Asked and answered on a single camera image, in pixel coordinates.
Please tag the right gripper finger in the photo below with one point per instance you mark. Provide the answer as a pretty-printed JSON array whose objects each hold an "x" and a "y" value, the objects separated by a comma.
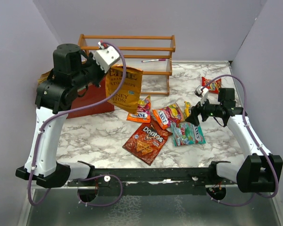
[
  {"x": 194, "y": 110},
  {"x": 193, "y": 119}
]

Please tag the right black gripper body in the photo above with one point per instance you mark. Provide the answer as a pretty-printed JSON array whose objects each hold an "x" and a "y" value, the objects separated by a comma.
[{"x": 208, "y": 109}]

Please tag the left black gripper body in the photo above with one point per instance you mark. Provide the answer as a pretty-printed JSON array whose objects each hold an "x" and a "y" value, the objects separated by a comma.
[{"x": 91, "y": 72}]

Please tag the orange honey dijon chips bag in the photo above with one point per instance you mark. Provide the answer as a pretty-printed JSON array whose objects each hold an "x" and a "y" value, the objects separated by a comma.
[{"x": 128, "y": 96}]

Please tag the orange Fox's candy bag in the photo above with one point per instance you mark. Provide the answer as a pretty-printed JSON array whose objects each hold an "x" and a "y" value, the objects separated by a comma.
[{"x": 143, "y": 114}]

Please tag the red Doritos bag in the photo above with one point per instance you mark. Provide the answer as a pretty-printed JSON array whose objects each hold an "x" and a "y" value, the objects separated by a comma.
[{"x": 147, "y": 141}]

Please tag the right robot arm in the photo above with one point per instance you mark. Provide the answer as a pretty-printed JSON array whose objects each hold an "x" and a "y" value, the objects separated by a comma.
[{"x": 260, "y": 172}]

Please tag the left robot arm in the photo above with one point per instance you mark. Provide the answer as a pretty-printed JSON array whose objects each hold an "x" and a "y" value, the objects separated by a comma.
[{"x": 41, "y": 165}]

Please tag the teal Fox's mint candy bag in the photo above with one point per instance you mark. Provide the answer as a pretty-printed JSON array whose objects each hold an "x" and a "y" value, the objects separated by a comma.
[{"x": 186, "y": 133}]

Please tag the red paper bag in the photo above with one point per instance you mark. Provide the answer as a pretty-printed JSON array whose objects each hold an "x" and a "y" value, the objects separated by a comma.
[{"x": 89, "y": 101}]

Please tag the small red snack bag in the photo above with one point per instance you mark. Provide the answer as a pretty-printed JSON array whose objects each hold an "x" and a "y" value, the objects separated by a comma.
[{"x": 214, "y": 87}]

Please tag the Fox's fruits candy bag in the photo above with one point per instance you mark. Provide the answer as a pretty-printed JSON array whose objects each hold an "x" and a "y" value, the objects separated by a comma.
[{"x": 167, "y": 115}]

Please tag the yellow M&M's packet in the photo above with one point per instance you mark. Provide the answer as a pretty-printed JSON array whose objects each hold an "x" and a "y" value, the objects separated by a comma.
[{"x": 187, "y": 108}]

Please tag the purple marker pen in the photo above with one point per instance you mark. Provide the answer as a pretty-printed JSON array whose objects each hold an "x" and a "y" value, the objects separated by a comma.
[{"x": 153, "y": 60}]

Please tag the wooden shelf rack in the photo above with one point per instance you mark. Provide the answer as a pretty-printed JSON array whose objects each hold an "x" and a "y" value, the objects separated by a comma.
[{"x": 138, "y": 48}]

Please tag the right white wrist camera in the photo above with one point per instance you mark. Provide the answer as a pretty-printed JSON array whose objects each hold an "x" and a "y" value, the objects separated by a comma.
[{"x": 201, "y": 92}]

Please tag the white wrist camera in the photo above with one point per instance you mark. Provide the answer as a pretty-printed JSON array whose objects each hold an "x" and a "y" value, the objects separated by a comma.
[
  {"x": 106, "y": 56},
  {"x": 201, "y": 92}
]

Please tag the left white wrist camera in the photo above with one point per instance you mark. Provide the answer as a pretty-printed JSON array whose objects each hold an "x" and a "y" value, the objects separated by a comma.
[{"x": 106, "y": 56}]

